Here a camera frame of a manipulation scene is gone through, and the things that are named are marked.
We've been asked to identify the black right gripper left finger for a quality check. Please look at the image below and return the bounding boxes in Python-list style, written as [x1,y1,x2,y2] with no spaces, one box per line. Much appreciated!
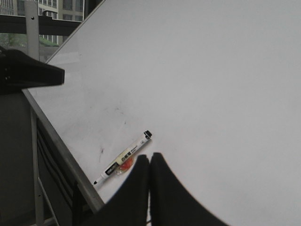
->
[90,155,150,226]

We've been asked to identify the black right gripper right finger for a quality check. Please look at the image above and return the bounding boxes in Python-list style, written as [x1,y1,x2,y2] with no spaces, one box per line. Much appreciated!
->
[150,153,226,226]

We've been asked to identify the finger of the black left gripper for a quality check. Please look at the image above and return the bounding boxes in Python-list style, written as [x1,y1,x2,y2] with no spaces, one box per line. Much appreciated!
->
[0,47,65,94]

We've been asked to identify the white black whiteboard marker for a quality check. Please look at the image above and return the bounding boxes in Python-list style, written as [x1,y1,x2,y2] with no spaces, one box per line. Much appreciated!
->
[93,130,152,185]

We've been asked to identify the grey aluminium whiteboard ledge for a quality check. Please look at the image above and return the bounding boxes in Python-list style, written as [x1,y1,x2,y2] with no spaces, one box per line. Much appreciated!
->
[23,89,104,213]

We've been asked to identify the white whiteboard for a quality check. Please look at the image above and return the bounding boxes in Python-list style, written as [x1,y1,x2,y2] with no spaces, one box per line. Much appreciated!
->
[30,0,301,226]

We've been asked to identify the red round magnet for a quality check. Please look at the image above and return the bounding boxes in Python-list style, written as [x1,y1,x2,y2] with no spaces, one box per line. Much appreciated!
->
[120,158,134,172]

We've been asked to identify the grey whiteboard stand frame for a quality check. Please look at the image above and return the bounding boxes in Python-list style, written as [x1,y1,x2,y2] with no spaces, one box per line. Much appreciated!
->
[30,107,59,226]

